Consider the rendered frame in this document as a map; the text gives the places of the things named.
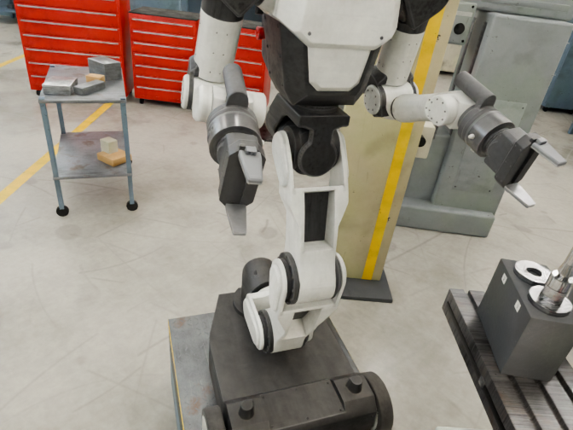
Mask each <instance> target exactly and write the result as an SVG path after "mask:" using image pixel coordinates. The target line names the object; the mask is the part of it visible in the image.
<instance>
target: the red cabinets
mask: <svg viewBox="0 0 573 430"><path fill-rule="evenodd" d="M14 7H15V13H16V17H17V21H18V26H19V30H20V38H21V42H22V47H23V51H24V56H25V60H26V69H27V73H28V78H29V82H30V86H31V90H37V91H36V92H37V95H38V96H40V93H41V90H42V88H43V87H42V84H43V83H44V81H45V79H46V76H47V73H48V70H49V67H50V65H55V66H58V67H88V66H89V64H88V58H90V57H97V56H106V57H108V58H110V59H113V60H115V61H119V62H120V64H121V67H122V73H123V79H124V90H125V96H126V97H127V96H128V95H129V94H130V93H131V92H132V90H133V88H134V90H135V98H140V100H139V102H140V103H141V104H143V103H144V99H148V100H156V101H163V102H177V103H181V93H182V79H183V76H184V75H185V74H187V73H188V61H189V57H190V56H192V55H194V53H195V51H194V50H195V47H196V41H197V35H198V29H199V23H200V20H199V18H200V13H194V12H186V11H179V10H172V9H159V8H152V7H145V6H142V7H140V8H138V9H133V10H130V0H14ZM257 26H262V22H259V21H253V20H243V22H242V27H241V32H240V38H239V42H238V46H237V50H236V55H235V59H234V63H236V64H238V65H239V66H240V67H241V70H242V73H243V77H244V81H245V85H246V90H248V91H254V92H260V93H264V94H265V96H266V103H267V106H268V104H269V93H270V82H271V78H270V76H269V72H268V69H267V67H266V65H265V63H264V60H263V57H262V40H256V28H257ZM267 106H266V107H267Z"/></svg>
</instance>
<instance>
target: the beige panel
mask: <svg viewBox="0 0 573 430"><path fill-rule="evenodd" d="M459 3H460V0H449V1H448V3H447V4H446V6H445V7H444V8H443V9H442V10H441V11H440V12H439V13H437V14H436V15H434V16H433V17H431V18H430V19H429V22H428V24H427V27H426V29H425V33H424V36H423V38H422V40H421V43H420V47H419V49H418V52H417V55H416V57H415V59H414V64H413V66H412V68H411V72H412V74H413V75H414V82H415V84H416V85H417V87H418V91H419V95H424V94H433V93H434V90H435V87H436V83H437V78H438V75H439V72H440V69H441V65H442V63H443V57H444V54H445V51H446V48H447V45H448V42H449V37H450V33H451V31H452V27H453V24H454V19H455V16H456V13H457V9H458V7H459ZM344 112H345V113H347V114H348V115H349V116H350V123H349V126H347V127H341V128H340V132H341V133H342V134H343V136H344V139H345V146H346V153H347V160H348V167H349V177H348V189H349V202H348V205H347V207H346V209H345V212H344V215H343V217H342V219H341V221H340V224H339V228H338V238H337V246H336V253H338V254H339V255H340V256H341V257H342V259H343V261H344V264H345V268H346V284H345V286H344V291H343V292H342V295H341V299H352V300H362V301H372V302H382V303H392V300H393V299H392V296H391V291H390V288H389V284H388V281H387V279H386V275H385V270H384V265H385V260H386V257H387V253H388V251H389V247H390V244H391V239H392V236H393V233H394V229H395V227H396V221H397V219H398V215H399V212H400V209H401V206H402V201H403V197H404V195H405V191H406V188H407V185H408V180H409V177H410V173H411V171H412V167H413V164H414V159H415V155H416V153H417V149H418V146H419V143H420V138H421V135H422V131H423V129H424V125H425V121H416V122H413V123H403V122H399V121H397V120H391V119H385V118H383V117H382V118H381V117H377V118H376V117H374V116H373V115H372V114H370V113H369V112H368V111H367V109H366V108H365V105H364V94H362V95H361V96H360V98H359V99H358V100H357V101H356V103H355V104H354V105H344Z"/></svg>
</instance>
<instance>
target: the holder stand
mask: <svg viewBox="0 0 573 430"><path fill-rule="evenodd" d="M550 274H551V271H550V270H549V268H548V267H547V266H546V265H544V264H537V263H535V262H531V261H528V260H521V261H517V260H510V259H501V260H500V262H499V264H498V265H497V268H496V270H495V273H494V275H493V276H492V279H491V281H490V283H489V285H488V288H487V290H486V292H485V294H484V296H483V299H482V301H481V303H480V305H479V307H478V309H477V312H478V315H479V317H480V320H481V322H482V325H483V328H484V331H485V333H486V336H487V338H488V341H489V344H490V347H491V350H492V352H493V354H494V357H495V361H496V363H497V366H498V369H499V371H500V373H501V374H504V375H514V376H519V377H524V378H530V379H535V380H539V381H551V380H552V378H553V377H554V375H555V374H556V372H557V371H558V369H559V367H560V366H561V364H562V363H563V361H564V360H565V359H566V357H567V356H568V354H569V352H570V350H571V349H572V347H573V305H572V304H571V302H570V301H569V299H568V298H567V296H566V298H565V299H564V302H563V303H562V305H559V306H555V305H549V304H548V303H546V302H545V301H543V300H542V299H541V297H540V292H541V290H542V289H543V287H544V285H545V283H546V281H547V279H548V277H549V276H550Z"/></svg>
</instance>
